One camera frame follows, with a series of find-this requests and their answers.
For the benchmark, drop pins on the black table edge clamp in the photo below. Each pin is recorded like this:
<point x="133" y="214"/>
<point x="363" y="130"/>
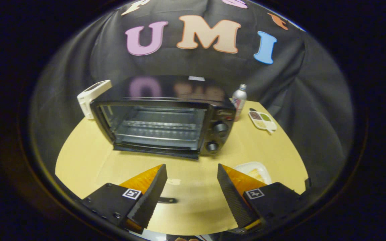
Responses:
<point x="308" y="184"/>

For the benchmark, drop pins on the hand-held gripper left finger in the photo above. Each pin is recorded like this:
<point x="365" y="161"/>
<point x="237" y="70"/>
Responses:
<point x="151" y="197"/>

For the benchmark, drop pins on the white divided spice tray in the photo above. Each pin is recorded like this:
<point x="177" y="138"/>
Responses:
<point x="262" y="120"/>

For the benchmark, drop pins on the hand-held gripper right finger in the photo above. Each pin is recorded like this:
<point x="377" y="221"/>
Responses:
<point x="233" y="197"/>

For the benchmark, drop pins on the white kitchen appliance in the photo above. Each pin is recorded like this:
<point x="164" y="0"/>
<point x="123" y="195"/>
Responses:
<point x="90" y="97"/>

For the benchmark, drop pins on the black toaster oven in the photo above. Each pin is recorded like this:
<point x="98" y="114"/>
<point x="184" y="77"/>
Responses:
<point x="216" y="110"/>

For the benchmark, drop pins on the white square plate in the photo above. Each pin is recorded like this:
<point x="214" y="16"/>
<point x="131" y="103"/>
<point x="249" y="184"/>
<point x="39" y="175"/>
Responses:
<point x="246" y="167"/>

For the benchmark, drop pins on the golden bread roll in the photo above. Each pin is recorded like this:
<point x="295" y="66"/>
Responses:
<point x="256" y="174"/>

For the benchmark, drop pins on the silver bottle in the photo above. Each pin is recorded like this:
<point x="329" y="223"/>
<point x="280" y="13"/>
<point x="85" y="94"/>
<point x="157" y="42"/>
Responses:
<point x="239" y="98"/>

